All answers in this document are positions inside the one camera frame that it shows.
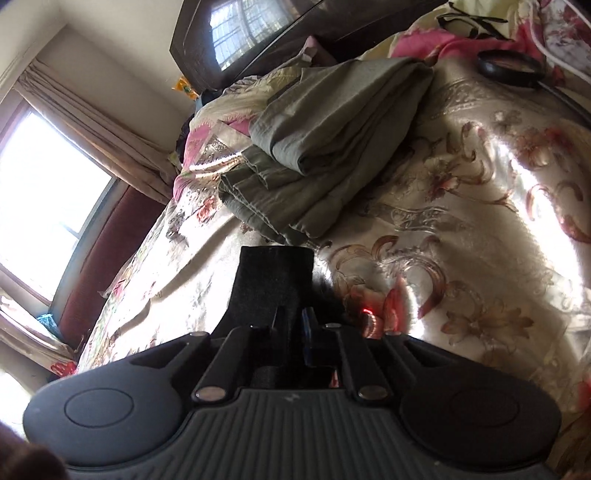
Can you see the round black compact mirror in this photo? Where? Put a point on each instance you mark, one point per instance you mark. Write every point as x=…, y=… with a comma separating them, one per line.
x=510, y=68

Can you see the floral satin bedspread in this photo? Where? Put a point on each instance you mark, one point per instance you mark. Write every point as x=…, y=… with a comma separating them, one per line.
x=475, y=239

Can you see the blue plastic bag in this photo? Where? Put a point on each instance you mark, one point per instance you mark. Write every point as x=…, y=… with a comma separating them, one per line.
x=48, y=322

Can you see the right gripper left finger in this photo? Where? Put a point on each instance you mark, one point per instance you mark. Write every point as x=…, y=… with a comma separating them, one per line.
x=269, y=357

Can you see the yellow orange bag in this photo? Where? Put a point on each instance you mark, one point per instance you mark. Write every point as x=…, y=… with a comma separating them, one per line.
x=182, y=85

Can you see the black pants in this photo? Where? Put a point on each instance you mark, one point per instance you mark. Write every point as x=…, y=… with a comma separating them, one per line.
x=277, y=288

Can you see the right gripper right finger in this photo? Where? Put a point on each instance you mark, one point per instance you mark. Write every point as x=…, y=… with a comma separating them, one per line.
x=337, y=347

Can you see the dark wooden headboard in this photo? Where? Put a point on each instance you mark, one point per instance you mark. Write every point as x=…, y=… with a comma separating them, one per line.
x=215, y=43

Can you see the folded olive green cloth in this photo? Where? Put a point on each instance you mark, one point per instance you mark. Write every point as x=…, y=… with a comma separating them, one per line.
x=320, y=143

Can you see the left beige curtain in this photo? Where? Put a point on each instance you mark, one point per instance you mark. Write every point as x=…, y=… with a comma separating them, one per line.
x=22, y=332

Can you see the floral pillow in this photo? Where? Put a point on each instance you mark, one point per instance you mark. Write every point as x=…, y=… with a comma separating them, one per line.
x=556, y=33

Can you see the right beige curtain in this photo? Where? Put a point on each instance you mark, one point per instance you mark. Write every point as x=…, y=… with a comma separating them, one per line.
x=138, y=162

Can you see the beige curtain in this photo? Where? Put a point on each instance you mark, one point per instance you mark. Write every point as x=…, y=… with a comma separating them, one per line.
x=22, y=332
x=138, y=162

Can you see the window with frame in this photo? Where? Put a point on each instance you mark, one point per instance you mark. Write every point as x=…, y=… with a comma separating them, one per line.
x=55, y=199

